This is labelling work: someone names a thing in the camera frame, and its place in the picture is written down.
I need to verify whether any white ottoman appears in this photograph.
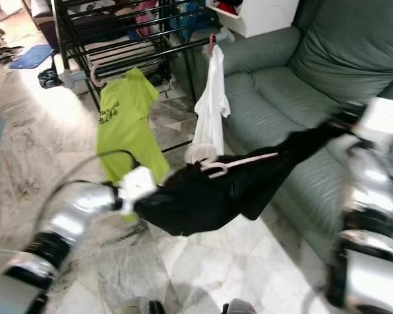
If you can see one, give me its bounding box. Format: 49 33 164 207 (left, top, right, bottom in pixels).
56 49 86 92

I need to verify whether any purple seat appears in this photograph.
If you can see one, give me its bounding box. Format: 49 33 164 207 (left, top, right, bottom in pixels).
29 0 69 50

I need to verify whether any pink garment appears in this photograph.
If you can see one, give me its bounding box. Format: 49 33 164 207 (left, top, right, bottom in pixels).
134 0 161 37

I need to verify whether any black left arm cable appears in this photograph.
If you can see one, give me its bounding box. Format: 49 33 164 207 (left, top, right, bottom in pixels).
56 149 145 197

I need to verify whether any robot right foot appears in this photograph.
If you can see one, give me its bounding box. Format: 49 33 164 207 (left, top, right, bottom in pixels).
221 298 257 314

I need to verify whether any pink hanger with green shirt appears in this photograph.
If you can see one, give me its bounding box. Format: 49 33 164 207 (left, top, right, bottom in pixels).
88 64 107 89

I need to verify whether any pink plastic hanger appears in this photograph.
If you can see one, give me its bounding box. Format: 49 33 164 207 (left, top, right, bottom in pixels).
183 145 279 179

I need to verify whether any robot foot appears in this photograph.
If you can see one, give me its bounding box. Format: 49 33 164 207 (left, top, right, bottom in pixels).
221 298 257 314
115 296 161 314

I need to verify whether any white storage box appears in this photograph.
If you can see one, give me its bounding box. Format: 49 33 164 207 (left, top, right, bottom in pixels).
206 0 301 39

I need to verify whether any white t-shirt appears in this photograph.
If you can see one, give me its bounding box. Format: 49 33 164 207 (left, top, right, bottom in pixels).
191 44 231 161

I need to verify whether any red cloth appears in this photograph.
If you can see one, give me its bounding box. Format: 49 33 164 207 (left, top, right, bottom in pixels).
213 0 243 15

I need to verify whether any dark clothes pile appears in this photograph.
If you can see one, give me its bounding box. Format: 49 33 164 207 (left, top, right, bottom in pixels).
0 46 20 65

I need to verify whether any blue floor mat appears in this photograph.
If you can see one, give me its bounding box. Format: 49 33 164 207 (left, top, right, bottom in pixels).
9 44 56 70

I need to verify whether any blue bag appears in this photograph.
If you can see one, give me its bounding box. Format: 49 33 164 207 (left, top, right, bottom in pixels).
170 0 214 40

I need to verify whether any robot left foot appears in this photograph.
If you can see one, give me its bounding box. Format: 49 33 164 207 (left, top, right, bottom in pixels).
115 296 161 314

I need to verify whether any black garment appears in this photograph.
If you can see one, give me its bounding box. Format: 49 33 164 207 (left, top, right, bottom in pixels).
134 118 364 237

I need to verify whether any lime green t-shirt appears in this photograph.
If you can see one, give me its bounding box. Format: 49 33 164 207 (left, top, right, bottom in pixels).
95 67 170 187

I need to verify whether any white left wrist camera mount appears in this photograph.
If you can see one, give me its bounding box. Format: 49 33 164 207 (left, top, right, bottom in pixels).
117 165 158 217

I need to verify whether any black bag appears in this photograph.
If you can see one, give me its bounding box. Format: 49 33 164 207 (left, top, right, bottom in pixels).
38 56 66 90

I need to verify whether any black metal drying rack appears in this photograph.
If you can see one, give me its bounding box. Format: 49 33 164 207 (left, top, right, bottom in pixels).
52 0 236 154

